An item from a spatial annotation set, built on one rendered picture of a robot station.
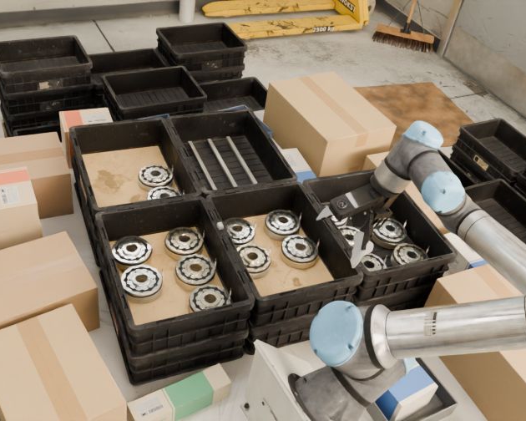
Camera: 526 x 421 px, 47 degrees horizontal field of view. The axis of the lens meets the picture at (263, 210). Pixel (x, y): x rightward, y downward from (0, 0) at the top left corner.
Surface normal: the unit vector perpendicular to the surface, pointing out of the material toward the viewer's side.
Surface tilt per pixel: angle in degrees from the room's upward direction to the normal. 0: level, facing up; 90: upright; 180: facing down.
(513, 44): 90
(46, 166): 0
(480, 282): 0
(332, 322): 50
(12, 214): 90
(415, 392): 0
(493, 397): 90
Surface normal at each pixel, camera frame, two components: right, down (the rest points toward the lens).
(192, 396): 0.14, -0.75
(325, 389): -0.24, -0.58
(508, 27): -0.88, 0.21
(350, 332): -0.64, -0.43
